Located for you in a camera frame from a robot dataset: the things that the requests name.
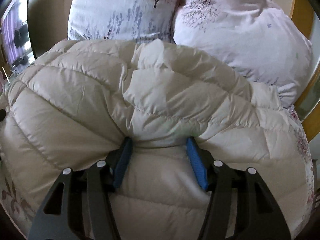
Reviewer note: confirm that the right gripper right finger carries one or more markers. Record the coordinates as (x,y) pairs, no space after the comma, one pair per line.
(217,178)

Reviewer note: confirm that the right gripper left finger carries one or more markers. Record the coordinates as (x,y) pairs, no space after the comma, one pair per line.
(103,178)

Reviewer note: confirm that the cream puffer down jacket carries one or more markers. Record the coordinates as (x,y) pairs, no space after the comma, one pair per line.
(79,100)

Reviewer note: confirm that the floral bed sheet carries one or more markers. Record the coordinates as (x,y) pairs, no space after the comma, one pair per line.
(20,213)

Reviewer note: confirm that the pink floral pillow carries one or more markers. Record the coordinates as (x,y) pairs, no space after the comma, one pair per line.
(254,37)

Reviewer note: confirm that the blue lavender print pillow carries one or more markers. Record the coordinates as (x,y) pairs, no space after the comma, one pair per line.
(132,20)

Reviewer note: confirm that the wooden headboard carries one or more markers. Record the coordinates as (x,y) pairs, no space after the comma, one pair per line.
(305,15)

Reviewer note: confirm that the wall mirror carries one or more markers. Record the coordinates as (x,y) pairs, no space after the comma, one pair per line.
(16,44)

